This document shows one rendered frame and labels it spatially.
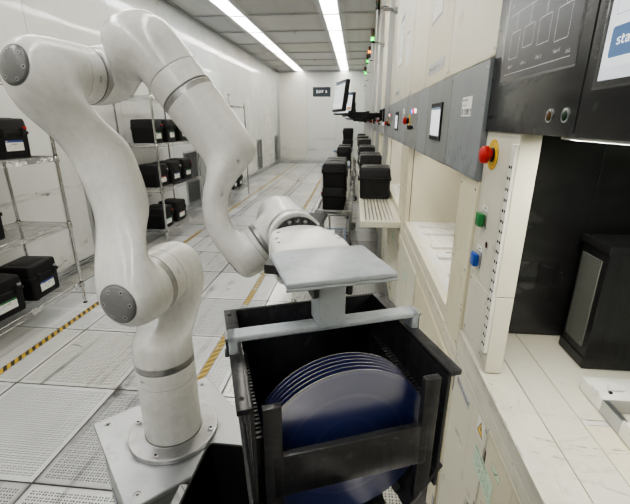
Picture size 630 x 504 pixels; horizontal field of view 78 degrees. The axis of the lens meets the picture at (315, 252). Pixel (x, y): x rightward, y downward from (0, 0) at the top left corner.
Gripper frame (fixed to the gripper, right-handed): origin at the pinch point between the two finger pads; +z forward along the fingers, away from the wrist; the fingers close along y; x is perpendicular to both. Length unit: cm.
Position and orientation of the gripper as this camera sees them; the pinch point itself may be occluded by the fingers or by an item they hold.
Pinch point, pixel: (328, 278)
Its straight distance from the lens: 45.3
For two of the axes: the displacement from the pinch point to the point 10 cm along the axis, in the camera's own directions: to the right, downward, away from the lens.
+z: 2.7, 3.1, -9.1
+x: 0.0, -9.5, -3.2
